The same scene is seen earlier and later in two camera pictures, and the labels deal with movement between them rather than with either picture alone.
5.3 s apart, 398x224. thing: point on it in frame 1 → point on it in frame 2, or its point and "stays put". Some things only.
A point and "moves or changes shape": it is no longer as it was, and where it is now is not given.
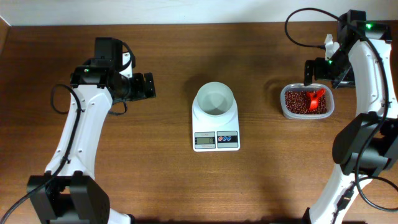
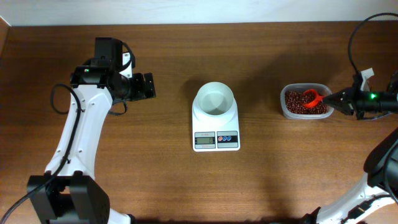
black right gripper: x=310 y=71 → x=352 y=101
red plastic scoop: x=314 y=96 moves or changes shape
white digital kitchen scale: x=215 y=134 stays put
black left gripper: x=148 y=85 stays put
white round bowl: x=215 y=98 stays put
